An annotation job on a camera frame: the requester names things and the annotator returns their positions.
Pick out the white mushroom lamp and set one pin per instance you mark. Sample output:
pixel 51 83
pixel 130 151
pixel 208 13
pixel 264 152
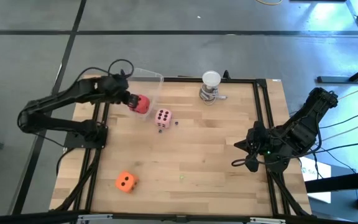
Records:
pixel 211 77

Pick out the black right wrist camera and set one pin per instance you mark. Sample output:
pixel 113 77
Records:
pixel 253 164

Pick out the large pink foam die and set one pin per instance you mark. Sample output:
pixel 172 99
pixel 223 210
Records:
pixel 163 118

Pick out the black aluminium table frame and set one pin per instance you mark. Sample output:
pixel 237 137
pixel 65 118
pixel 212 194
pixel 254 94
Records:
pixel 261 99

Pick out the white box with logo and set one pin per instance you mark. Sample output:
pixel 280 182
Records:
pixel 317 171

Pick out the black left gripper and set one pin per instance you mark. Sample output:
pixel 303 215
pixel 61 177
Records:
pixel 115 88

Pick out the black crossbar with silver brackets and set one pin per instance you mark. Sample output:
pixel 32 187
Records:
pixel 179 218

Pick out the large orange foam die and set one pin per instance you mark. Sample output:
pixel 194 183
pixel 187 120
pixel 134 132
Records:
pixel 126 182

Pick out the clear plastic bin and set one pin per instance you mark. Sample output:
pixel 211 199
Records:
pixel 154 87

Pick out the large red foam die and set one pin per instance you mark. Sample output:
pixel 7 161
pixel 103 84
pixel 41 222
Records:
pixel 144 105

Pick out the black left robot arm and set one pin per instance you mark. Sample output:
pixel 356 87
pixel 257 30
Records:
pixel 57 96

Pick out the black T-shaped table leg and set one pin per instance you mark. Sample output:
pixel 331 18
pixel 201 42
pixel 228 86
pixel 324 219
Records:
pixel 340 79

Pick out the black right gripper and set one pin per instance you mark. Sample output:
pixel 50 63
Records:
pixel 261 140

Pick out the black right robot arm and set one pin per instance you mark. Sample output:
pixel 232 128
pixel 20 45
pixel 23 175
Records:
pixel 303 124

